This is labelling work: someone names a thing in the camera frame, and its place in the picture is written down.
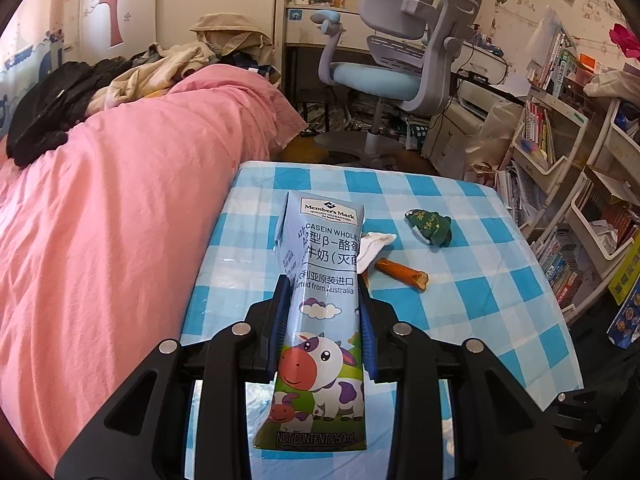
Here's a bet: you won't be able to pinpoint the grey office chair blue seat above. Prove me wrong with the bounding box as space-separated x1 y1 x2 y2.
310 0 485 168

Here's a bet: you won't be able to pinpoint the white desk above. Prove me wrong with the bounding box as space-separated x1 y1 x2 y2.
277 0 508 136

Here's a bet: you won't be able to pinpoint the brown bread stick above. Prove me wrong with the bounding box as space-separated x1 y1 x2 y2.
375 258 431 292

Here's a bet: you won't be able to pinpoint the beige clothes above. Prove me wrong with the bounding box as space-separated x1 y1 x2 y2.
87 42 221 113

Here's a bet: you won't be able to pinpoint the white drawer cabinet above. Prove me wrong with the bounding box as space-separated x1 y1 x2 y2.
422 100 493 178

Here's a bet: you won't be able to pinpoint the colourful picture box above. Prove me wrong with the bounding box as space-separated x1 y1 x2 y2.
606 285 640 348

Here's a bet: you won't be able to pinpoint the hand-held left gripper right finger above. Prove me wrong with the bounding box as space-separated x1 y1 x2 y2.
356 279 585 480

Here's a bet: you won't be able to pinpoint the black jacket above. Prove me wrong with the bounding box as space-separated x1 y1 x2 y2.
5 58 133 168

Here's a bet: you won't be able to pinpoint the khaki cloth bag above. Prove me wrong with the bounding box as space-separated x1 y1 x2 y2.
190 13 276 56

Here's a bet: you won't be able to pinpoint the blue checked tablecloth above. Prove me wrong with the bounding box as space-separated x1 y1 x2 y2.
180 160 586 480

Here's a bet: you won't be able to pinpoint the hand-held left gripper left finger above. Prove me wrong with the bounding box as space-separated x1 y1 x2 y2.
54 276 292 480

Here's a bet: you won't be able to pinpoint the blue cartoon cow milk carton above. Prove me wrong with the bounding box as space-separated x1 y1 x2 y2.
252 190 368 453

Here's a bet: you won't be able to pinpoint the yellow box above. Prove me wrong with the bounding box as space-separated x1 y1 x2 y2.
609 237 640 306

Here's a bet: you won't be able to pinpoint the translucent plastic bag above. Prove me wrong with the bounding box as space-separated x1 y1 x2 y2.
465 100 526 181

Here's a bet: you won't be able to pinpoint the white wardrobe tree sticker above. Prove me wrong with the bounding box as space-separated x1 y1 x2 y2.
65 0 281 66

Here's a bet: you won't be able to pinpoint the pink blanket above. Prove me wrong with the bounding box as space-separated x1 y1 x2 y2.
0 65 308 471

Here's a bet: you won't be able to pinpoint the stack of upright books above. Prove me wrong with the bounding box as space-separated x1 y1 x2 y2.
527 7 581 101

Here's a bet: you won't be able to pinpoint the white printer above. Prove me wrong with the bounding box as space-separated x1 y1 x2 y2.
457 80 526 121

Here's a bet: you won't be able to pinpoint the white rolling book cart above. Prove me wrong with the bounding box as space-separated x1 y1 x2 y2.
567 97 640 321
500 87 591 251

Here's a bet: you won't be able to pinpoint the white tissue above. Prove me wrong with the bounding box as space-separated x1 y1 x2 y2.
360 232 397 267

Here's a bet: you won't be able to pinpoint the pink flower decoration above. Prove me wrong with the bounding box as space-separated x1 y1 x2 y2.
609 22 640 61

